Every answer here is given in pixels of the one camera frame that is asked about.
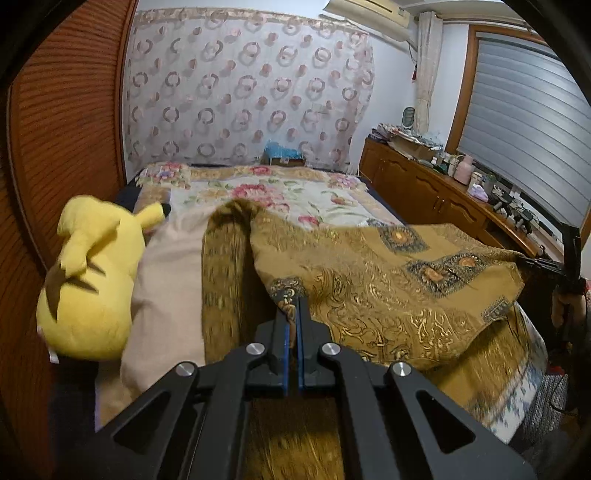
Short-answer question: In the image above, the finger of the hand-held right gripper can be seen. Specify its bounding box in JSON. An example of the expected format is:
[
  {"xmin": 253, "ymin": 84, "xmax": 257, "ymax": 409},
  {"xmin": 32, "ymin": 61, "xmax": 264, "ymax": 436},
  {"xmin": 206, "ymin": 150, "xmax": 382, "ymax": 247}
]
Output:
[{"xmin": 516, "ymin": 256, "xmax": 564, "ymax": 278}]

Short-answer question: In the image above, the yellow plush toy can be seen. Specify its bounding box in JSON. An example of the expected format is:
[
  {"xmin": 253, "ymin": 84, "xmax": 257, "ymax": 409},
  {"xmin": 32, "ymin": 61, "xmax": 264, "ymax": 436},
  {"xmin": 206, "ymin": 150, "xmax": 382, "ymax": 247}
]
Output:
[{"xmin": 36, "ymin": 195, "xmax": 171, "ymax": 361}]

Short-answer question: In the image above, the cardboard box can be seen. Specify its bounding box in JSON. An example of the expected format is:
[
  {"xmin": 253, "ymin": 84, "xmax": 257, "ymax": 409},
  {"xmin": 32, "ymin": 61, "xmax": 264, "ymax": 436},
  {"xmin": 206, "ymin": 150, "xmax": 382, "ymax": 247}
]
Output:
[{"xmin": 392, "ymin": 136, "xmax": 441, "ymax": 160}]

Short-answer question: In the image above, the blue floral bedsheet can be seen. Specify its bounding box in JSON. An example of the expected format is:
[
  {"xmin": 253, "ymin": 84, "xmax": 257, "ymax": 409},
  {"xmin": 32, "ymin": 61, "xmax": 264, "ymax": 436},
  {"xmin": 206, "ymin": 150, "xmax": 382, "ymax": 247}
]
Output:
[{"xmin": 471, "ymin": 305, "xmax": 550, "ymax": 444}]

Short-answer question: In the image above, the person's right hand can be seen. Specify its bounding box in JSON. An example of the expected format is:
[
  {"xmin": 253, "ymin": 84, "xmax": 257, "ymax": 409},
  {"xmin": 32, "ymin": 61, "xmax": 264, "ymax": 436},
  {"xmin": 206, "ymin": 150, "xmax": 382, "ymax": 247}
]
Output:
[{"xmin": 551, "ymin": 284, "xmax": 591, "ymax": 328}]

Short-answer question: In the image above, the pink pillow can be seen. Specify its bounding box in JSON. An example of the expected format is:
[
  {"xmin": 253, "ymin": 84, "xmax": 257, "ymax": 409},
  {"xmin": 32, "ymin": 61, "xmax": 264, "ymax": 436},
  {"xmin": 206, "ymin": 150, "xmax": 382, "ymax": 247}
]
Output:
[{"xmin": 95, "ymin": 215, "xmax": 222, "ymax": 425}]

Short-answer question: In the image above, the grey window blind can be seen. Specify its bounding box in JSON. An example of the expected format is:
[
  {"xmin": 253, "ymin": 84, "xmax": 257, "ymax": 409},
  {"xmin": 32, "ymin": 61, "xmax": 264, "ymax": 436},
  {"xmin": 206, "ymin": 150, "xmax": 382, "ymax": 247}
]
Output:
[{"xmin": 455, "ymin": 37, "xmax": 591, "ymax": 227}]

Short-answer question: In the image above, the wooden cabinet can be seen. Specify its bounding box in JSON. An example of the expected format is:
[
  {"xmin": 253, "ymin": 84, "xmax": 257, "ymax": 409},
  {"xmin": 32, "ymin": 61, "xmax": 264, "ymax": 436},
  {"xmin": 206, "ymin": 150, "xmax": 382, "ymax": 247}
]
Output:
[{"xmin": 359, "ymin": 136, "xmax": 564, "ymax": 259}]

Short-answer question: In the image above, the pink thermos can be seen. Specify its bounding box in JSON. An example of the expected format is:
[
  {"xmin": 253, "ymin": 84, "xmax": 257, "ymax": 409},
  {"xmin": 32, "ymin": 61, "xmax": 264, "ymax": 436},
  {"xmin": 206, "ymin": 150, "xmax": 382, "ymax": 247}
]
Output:
[{"xmin": 454, "ymin": 154, "xmax": 474, "ymax": 184}]

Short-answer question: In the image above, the circle-patterned sheer curtain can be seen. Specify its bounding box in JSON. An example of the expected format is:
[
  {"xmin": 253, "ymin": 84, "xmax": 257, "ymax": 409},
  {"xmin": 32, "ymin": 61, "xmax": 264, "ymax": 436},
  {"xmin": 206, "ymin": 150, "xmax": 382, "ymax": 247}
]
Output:
[{"xmin": 121, "ymin": 7, "xmax": 376, "ymax": 167}]

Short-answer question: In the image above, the tied beige curtain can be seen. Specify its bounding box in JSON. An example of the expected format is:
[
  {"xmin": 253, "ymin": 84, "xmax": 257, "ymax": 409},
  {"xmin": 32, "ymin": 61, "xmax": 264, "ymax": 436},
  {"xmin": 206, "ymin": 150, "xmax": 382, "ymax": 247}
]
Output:
[{"xmin": 412, "ymin": 10, "xmax": 444, "ymax": 134}]

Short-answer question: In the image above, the blue bag on box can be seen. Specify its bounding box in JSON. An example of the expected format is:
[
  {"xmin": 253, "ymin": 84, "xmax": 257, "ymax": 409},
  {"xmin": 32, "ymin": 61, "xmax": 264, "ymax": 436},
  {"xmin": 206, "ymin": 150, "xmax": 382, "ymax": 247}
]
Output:
[{"xmin": 263, "ymin": 141, "xmax": 306, "ymax": 167}]

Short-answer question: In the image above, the wooden slatted wardrobe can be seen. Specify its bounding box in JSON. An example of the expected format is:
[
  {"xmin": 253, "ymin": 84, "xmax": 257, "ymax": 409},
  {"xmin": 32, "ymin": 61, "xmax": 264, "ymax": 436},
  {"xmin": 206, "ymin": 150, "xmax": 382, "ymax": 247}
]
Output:
[{"xmin": 0, "ymin": 0, "xmax": 139, "ymax": 480}]

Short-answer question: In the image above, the wall air conditioner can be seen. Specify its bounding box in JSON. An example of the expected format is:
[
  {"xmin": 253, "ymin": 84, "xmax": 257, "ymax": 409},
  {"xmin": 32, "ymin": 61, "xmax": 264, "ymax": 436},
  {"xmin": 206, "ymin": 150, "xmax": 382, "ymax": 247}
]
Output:
[{"xmin": 323, "ymin": 0, "xmax": 411, "ymax": 42}]

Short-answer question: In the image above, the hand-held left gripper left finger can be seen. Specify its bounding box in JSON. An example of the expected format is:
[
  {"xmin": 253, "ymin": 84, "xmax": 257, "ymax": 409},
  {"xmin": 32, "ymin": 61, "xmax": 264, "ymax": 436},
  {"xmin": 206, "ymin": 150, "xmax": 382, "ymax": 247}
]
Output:
[{"xmin": 95, "ymin": 314, "xmax": 296, "ymax": 480}]

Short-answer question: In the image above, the gold patterned blanket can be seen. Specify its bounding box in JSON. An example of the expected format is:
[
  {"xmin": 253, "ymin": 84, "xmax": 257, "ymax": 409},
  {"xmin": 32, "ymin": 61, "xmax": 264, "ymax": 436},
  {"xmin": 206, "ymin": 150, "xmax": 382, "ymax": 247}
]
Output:
[{"xmin": 201, "ymin": 198, "xmax": 536, "ymax": 480}]

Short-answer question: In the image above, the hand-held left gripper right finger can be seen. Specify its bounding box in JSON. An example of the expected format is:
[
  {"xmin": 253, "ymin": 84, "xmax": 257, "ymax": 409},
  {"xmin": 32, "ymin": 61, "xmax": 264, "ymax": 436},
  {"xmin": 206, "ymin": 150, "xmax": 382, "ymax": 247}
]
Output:
[{"xmin": 298, "ymin": 295, "xmax": 539, "ymax": 480}]

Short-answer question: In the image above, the floral blanket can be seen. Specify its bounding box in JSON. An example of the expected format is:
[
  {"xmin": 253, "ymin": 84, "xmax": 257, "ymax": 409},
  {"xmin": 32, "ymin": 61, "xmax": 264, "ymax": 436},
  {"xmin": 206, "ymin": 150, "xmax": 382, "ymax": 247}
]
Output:
[{"xmin": 134, "ymin": 161, "xmax": 407, "ymax": 229}]

